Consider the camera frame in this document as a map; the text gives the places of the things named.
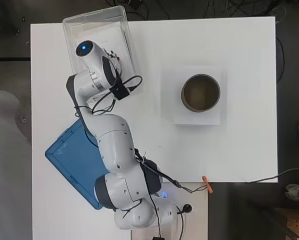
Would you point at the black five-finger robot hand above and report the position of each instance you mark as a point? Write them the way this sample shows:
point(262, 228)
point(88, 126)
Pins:
point(119, 68)

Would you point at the white flat box stand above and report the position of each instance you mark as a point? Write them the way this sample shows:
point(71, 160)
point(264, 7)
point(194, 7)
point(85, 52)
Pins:
point(219, 116)

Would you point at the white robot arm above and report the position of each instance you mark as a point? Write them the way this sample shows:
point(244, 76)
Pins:
point(117, 150)

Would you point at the blue plastic lid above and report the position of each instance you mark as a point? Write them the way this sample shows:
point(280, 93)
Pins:
point(74, 160)

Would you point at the wooden crate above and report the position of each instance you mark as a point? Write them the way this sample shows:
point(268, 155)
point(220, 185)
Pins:
point(295, 223)

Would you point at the black round knob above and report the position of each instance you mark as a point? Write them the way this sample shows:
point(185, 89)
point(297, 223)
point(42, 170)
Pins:
point(187, 208)

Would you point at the orange clip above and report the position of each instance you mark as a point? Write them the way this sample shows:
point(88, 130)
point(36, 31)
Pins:
point(208, 185)

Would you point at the crumpled white rag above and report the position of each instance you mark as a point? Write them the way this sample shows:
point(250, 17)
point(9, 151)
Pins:
point(297, 192)

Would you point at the clear plastic box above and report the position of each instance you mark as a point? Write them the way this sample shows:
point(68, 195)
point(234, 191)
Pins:
point(72, 30)

